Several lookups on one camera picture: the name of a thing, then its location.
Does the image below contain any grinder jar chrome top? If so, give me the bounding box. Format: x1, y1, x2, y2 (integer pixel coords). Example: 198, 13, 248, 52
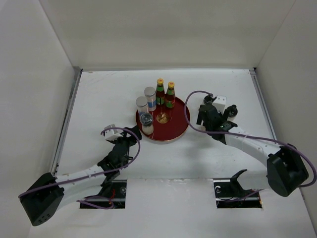
140, 113, 154, 135

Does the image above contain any silver-lid salt jar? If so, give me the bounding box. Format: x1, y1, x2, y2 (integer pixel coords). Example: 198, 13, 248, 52
144, 87, 157, 112
136, 96, 149, 117

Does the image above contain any green-label sauce bottle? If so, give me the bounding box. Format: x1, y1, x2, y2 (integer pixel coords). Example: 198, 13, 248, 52
156, 78, 165, 106
165, 82, 176, 108

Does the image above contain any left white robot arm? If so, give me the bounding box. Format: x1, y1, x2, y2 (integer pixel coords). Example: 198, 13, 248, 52
18, 125, 142, 227

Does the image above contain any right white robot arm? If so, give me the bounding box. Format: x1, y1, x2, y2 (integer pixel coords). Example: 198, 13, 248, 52
197, 105, 309, 197

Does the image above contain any white bottle black cap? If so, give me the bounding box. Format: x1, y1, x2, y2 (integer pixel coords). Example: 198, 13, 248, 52
226, 105, 238, 121

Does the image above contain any back brown spice jar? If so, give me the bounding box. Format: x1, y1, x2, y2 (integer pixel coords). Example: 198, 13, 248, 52
203, 94, 216, 105

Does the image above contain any round red tray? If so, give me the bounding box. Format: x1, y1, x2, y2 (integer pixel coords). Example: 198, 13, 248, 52
135, 97, 188, 142

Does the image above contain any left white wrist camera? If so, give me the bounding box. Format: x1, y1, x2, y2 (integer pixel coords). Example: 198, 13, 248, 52
102, 124, 123, 141

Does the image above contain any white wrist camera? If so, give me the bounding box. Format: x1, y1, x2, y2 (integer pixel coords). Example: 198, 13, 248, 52
212, 95, 226, 114
102, 124, 123, 141

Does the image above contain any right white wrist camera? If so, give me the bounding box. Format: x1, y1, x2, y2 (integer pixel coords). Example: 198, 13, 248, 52
212, 95, 226, 114

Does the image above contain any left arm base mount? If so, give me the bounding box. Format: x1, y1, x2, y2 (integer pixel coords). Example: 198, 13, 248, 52
79, 180, 127, 210

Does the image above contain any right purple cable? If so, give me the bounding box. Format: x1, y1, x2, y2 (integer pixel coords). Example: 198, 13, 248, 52
183, 90, 317, 201

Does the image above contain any purple cable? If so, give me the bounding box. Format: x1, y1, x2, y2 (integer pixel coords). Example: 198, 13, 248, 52
183, 90, 317, 201
17, 126, 142, 210

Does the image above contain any right aluminium frame rail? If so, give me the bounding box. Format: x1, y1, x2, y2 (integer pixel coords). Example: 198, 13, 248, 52
249, 68, 276, 139

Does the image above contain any aluminium frame rail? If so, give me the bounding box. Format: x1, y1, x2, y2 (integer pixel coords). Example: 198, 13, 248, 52
50, 66, 83, 175
249, 68, 276, 139

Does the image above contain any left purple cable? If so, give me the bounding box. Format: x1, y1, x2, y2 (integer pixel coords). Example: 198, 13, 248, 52
17, 126, 142, 210

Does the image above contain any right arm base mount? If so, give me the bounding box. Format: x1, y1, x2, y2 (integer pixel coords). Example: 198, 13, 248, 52
213, 169, 262, 209

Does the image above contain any left aluminium frame rail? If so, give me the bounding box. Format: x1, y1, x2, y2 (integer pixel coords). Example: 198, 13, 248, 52
50, 66, 83, 175

